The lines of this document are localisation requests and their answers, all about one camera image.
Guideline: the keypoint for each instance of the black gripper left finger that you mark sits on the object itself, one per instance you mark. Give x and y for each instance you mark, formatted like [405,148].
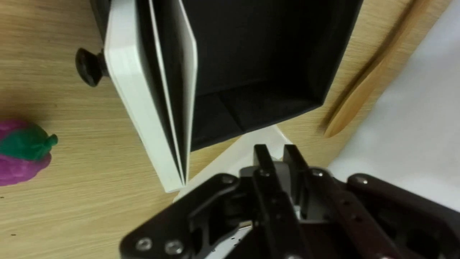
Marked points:
[216,216]

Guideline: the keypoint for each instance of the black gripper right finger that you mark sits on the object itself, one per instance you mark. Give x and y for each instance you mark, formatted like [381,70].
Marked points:
[374,216]

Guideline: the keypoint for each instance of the purple toy strawberry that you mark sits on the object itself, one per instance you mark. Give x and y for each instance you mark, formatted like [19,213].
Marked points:
[22,152]

